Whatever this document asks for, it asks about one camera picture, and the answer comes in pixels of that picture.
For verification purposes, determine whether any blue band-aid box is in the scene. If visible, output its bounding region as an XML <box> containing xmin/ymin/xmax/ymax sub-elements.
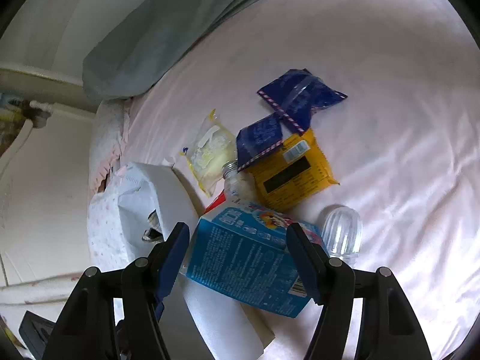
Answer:
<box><xmin>181</xmin><ymin>199</ymin><xmax>309</xmax><ymax>318</ymax></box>

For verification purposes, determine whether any clear yellow-trimmed bread packet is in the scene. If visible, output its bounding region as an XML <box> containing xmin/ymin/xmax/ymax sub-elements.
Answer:
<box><xmin>181</xmin><ymin>109</ymin><xmax>237</xmax><ymax>197</ymax></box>

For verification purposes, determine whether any floral pillow with pink frill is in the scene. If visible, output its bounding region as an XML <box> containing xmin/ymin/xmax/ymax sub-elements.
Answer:
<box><xmin>89</xmin><ymin>99</ymin><xmax>131</xmax><ymax>195</ymax></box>

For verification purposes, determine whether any white fabric storage bin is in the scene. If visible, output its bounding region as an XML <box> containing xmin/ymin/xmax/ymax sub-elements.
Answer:
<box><xmin>87</xmin><ymin>163</ymin><xmax>199</xmax><ymax>272</ymax></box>

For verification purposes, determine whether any white paper towel roll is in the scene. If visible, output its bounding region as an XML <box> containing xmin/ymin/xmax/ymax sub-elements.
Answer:
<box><xmin>160</xmin><ymin>274</ymin><xmax>275</xmax><ymax>359</ymax></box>

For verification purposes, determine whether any large dark blue snack bag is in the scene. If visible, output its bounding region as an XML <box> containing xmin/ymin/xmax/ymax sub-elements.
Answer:
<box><xmin>257</xmin><ymin>68</ymin><xmax>347</xmax><ymax>135</ymax></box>

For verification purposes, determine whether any small dark blue snack bag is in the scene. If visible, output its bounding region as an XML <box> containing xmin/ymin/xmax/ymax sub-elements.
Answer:
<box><xmin>236</xmin><ymin>114</ymin><xmax>282</xmax><ymax>171</ymax></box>

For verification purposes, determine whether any grey-green blanket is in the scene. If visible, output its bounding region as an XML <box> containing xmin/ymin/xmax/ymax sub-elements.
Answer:
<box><xmin>82</xmin><ymin>0</ymin><xmax>258</xmax><ymax>101</ymax></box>

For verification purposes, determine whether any yellow snack packet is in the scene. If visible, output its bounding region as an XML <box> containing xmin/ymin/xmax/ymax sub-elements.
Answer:
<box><xmin>247</xmin><ymin>129</ymin><xmax>338</xmax><ymax>213</ymax></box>

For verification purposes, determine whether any red snack packet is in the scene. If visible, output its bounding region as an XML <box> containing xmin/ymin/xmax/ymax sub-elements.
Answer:
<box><xmin>204</xmin><ymin>190</ymin><xmax>226</xmax><ymax>214</ymax></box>

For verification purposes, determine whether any small bottle with white pills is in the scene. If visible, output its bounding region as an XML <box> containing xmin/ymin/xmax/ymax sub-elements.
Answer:
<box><xmin>222</xmin><ymin>161</ymin><xmax>258</xmax><ymax>203</ymax></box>

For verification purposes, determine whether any clear plastic cup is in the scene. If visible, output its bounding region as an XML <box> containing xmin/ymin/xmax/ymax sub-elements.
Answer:
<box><xmin>321</xmin><ymin>205</ymin><xmax>363</xmax><ymax>267</ymax></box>

